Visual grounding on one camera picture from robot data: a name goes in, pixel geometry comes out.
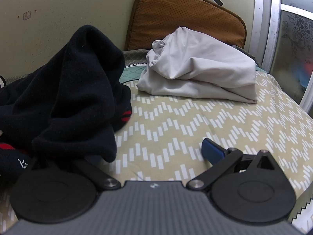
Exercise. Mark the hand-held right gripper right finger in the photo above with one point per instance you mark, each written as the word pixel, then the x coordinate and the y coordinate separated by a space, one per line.
pixel 213 151

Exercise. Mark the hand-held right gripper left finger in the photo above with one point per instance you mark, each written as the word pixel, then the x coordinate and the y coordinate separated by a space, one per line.
pixel 97 175

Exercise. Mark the navy reindeer pattern sweater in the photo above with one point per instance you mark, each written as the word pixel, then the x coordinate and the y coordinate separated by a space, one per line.
pixel 68 98

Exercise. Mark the light grey folded cloth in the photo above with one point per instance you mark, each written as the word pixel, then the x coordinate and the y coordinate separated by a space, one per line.
pixel 195 66

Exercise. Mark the navy sweater with white stripe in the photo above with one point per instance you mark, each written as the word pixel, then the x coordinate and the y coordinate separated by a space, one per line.
pixel 1 81

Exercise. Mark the aluminium frosted glass window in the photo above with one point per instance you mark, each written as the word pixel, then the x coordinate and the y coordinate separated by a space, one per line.
pixel 291 41

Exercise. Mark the brown perforated cushion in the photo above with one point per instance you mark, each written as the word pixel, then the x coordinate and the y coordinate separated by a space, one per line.
pixel 185 12

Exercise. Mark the small wall sticker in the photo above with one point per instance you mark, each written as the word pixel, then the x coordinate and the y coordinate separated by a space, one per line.
pixel 27 15

